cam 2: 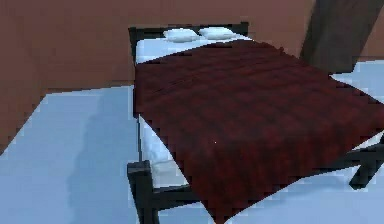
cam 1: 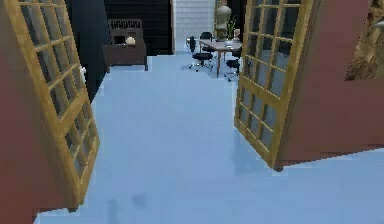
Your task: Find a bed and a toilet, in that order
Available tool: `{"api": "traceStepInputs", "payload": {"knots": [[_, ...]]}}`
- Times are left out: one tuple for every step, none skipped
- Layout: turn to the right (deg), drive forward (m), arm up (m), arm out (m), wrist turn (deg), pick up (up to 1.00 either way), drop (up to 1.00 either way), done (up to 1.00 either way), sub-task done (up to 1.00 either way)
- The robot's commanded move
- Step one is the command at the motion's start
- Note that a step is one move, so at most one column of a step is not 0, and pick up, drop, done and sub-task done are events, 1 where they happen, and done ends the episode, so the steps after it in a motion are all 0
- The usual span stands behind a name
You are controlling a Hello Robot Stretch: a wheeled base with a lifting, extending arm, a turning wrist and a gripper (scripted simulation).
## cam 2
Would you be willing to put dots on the white pillow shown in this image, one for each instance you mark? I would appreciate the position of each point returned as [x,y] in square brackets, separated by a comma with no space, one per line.
[181,35]
[218,33]

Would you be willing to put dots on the dark red blanket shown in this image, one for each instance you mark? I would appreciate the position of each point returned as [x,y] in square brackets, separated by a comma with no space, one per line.
[246,113]

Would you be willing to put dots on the black framed white bed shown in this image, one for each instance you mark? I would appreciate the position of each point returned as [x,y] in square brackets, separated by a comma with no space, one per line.
[153,50]

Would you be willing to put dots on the dark brown room door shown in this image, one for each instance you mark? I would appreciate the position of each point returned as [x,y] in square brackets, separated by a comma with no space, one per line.
[340,33]

